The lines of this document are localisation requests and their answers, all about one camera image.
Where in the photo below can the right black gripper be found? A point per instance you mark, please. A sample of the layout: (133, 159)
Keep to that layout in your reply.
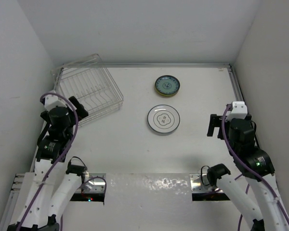
(218, 123)

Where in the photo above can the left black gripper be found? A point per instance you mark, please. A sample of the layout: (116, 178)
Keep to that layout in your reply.
(82, 113)

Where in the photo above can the white plate green rim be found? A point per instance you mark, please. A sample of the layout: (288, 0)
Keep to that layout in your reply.
(163, 119)

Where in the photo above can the dark green plate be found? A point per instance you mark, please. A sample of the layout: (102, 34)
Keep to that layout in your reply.
(167, 84)

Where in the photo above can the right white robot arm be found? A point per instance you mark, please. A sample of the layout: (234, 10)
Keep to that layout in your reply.
(268, 212)

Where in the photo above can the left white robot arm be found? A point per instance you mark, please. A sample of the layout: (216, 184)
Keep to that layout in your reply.
(44, 206)

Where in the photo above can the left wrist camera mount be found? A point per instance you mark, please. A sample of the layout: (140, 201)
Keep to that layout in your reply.
(51, 100)

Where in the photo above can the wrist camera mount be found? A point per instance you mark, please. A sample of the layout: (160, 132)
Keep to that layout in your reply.
(51, 100)
(237, 110)

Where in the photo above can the wire dish rack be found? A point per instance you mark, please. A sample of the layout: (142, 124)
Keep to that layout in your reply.
(90, 82)

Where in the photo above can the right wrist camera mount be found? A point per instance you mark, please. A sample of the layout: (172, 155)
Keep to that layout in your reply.
(237, 110)

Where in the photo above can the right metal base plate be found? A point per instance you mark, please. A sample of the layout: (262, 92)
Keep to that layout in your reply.
(200, 184)

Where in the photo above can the metal base plate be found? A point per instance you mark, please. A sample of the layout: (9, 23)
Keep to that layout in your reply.
(95, 185)
(200, 184)

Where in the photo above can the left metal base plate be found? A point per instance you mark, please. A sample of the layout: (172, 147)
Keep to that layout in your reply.
(95, 185)

